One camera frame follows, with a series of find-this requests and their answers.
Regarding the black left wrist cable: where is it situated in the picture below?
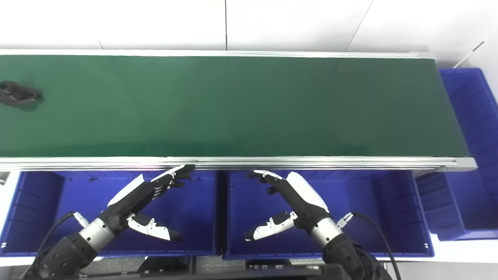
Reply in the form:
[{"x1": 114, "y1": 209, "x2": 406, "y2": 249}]
[{"x1": 33, "y1": 211, "x2": 91, "y2": 273}]

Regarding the green conveyor belt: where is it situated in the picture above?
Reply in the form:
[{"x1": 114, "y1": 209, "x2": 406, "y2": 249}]
[
  {"x1": 0, "y1": 54, "x2": 469, "y2": 158},
  {"x1": 0, "y1": 49, "x2": 478, "y2": 185}
]

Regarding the thin white rod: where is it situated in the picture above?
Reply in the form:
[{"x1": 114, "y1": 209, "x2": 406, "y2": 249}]
[{"x1": 453, "y1": 41, "x2": 486, "y2": 68}]

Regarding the black robot torso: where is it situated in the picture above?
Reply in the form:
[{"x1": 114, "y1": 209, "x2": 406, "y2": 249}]
[{"x1": 136, "y1": 256, "x2": 351, "y2": 280}]

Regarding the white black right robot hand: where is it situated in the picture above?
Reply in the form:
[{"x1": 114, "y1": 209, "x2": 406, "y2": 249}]
[{"x1": 244, "y1": 170, "x2": 331, "y2": 242}]

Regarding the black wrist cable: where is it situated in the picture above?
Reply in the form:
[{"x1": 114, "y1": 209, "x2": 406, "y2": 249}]
[
  {"x1": 336, "y1": 211, "x2": 402, "y2": 280},
  {"x1": 33, "y1": 211, "x2": 91, "y2": 273}
]

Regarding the black flange part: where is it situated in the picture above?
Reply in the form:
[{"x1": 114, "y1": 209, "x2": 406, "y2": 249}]
[{"x1": 0, "y1": 80, "x2": 42, "y2": 107}]

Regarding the blue plastic bin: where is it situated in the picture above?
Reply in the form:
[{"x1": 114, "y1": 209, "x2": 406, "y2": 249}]
[
  {"x1": 222, "y1": 170, "x2": 435, "y2": 260},
  {"x1": 416, "y1": 68, "x2": 498, "y2": 242},
  {"x1": 0, "y1": 170, "x2": 218, "y2": 258}
]

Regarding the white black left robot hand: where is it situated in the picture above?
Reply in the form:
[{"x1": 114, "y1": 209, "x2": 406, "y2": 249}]
[{"x1": 99, "y1": 164, "x2": 196, "y2": 242}]

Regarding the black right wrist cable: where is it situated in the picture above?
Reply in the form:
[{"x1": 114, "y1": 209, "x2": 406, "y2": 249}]
[{"x1": 336, "y1": 211, "x2": 402, "y2": 280}]

